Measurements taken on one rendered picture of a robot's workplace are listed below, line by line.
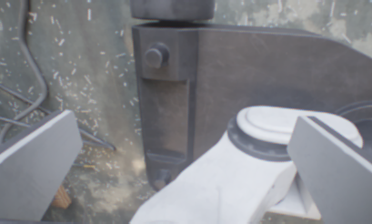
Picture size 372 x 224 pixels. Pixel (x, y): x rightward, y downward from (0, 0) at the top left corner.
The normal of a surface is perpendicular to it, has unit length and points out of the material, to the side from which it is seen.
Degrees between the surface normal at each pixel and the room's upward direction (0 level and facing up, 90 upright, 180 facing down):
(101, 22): 0
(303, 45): 0
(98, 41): 0
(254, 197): 90
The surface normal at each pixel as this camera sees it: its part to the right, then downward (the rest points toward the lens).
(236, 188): 0.02, -0.88
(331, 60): -0.21, 0.47
